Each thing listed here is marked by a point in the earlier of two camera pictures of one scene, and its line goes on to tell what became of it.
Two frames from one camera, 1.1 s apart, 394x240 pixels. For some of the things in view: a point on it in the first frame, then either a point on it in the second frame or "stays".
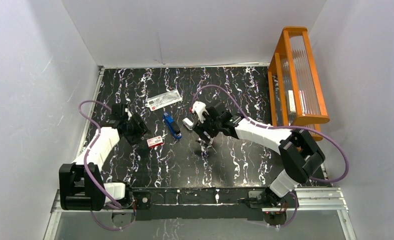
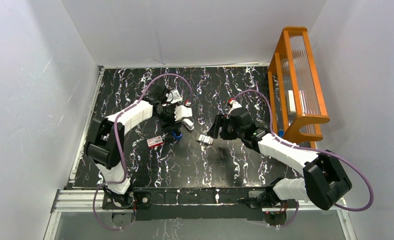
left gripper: [138, 129] -> [167, 124]
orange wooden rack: [297, 99] stays
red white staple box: [155, 141] stays
